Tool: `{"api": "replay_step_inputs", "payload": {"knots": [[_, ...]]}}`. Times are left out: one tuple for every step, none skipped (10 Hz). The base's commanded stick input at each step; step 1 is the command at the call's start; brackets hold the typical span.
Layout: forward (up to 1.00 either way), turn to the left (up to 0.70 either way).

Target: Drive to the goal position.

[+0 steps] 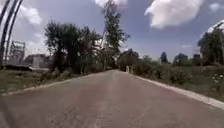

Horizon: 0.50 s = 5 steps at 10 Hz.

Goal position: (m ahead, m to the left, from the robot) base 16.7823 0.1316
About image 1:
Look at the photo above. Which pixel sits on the grey asphalt road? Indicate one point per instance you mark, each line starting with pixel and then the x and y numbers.
pixel 110 103

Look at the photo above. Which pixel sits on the row of bushes and trees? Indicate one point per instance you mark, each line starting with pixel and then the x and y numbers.
pixel 166 61

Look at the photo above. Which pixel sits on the lattice frame structure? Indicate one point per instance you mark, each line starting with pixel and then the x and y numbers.
pixel 16 51

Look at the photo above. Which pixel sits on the large dark tree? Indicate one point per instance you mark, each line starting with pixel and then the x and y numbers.
pixel 211 46

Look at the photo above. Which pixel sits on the grass verge with weeds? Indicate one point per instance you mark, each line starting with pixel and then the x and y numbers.
pixel 193 79
pixel 20 80

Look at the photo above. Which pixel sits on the tall slim tree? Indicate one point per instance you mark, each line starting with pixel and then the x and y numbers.
pixel 112 30

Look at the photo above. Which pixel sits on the clump of dark trees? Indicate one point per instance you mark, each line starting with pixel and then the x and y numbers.
pixel 70 46

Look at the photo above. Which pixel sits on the pale gravel strip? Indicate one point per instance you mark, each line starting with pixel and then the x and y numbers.
pixel 186 93

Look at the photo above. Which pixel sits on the pale building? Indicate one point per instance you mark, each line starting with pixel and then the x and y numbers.
pixel 36 61

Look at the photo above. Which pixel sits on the short pale post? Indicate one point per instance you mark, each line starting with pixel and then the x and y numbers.
pixel 127 69

